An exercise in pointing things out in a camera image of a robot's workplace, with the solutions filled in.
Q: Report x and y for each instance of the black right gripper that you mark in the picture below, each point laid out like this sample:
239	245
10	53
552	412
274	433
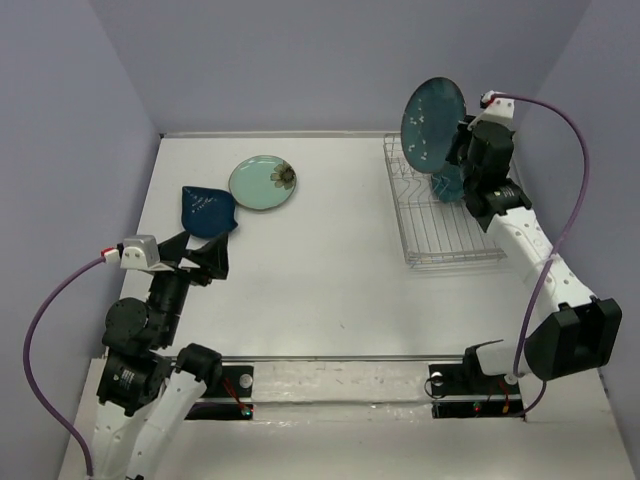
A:
464	131

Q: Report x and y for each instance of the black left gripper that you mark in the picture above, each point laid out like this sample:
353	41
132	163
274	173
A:
213	255

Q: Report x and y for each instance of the teal scalloped plate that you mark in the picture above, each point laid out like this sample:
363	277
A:
447	184

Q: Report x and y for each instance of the small dark teal round plate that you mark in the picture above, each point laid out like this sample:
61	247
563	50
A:
429	122

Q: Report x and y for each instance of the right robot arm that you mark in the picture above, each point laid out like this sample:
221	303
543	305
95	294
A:
571	330

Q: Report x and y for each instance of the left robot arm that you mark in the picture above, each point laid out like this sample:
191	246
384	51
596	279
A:
143	396

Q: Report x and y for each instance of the navy blue leaf-shaped dish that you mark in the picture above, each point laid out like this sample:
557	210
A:
207	213

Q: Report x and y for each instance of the light green flower plate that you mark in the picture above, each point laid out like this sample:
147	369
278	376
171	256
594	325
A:
262	182

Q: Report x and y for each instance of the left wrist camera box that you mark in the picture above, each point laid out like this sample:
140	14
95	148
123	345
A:
141	252

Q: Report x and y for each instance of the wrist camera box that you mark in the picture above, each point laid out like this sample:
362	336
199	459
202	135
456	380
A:
497	109
141	252

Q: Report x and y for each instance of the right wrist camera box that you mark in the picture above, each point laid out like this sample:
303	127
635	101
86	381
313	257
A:
497	109

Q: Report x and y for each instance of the metal wire dish rack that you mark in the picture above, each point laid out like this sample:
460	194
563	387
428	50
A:
433	234

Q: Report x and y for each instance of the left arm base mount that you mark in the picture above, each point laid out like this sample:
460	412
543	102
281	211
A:
230	399

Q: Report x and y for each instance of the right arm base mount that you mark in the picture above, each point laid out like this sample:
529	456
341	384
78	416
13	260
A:
455	395

